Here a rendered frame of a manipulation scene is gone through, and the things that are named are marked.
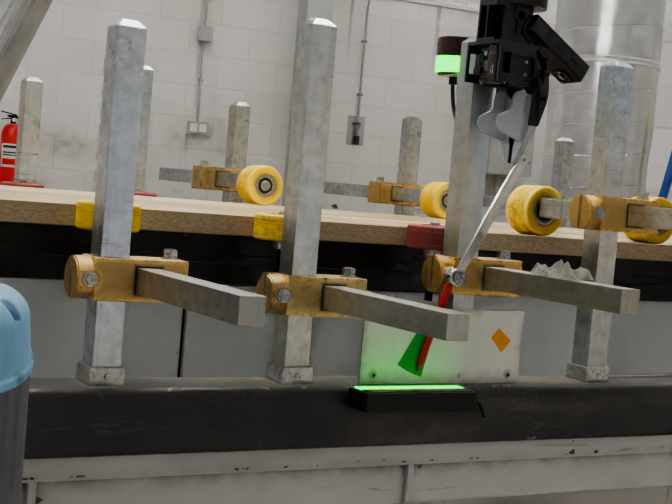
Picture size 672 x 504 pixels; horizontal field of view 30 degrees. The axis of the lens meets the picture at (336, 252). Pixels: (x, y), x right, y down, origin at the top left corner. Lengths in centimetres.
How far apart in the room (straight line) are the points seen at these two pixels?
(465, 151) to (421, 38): 812
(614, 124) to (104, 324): 81
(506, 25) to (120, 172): 53
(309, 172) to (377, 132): 805
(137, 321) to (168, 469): 25
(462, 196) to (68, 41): 728
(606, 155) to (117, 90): 74
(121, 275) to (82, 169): 741
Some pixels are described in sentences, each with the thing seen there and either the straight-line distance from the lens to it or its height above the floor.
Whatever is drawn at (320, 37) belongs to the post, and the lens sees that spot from 157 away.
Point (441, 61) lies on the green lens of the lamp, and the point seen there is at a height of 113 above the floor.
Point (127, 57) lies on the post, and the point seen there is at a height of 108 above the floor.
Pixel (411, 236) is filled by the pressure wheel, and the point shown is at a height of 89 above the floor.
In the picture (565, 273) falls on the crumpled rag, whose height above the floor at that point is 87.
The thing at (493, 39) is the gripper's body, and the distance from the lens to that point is 162.
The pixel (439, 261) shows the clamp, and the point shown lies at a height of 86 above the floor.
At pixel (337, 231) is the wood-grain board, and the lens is 179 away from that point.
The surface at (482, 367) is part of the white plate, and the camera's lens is 173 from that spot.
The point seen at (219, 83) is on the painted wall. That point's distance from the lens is 913.
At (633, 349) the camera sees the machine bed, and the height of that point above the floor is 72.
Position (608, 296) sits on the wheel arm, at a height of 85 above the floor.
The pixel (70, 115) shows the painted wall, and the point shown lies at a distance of 884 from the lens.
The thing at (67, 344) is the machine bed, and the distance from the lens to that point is 169.
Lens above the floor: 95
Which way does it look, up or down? 3 degrees down
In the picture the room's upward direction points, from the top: 5 degrees clockwise
